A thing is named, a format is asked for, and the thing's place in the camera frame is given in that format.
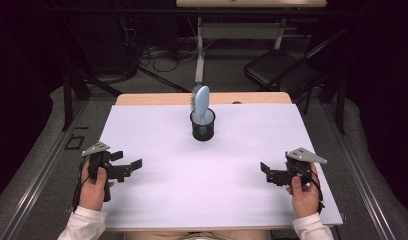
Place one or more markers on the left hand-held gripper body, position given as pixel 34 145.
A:
pixel 118 171

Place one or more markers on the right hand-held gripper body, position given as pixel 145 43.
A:
pixel 303 156

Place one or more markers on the black mesh cup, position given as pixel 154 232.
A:
pixel 202 135

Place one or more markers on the light blue plastic spoon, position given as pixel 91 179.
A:
pixel 202 100

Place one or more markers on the person's left hand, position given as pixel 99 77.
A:
pixel 92 196

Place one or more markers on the person's right hand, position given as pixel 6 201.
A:
pixel 305 200

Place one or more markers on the black metal stand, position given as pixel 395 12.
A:
pixel 341 106
pixel 67 100

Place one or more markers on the wooden table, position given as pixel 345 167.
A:
pixel 152 99

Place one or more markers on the white table cover sheet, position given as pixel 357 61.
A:
pixel 198 193

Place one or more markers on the black folding chair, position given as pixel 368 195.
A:
pixel 275 68

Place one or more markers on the metal floor rail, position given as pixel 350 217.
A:
pixel 35 186
pixel 362 186

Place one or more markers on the white frame desk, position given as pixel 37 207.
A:
pixel 238 30

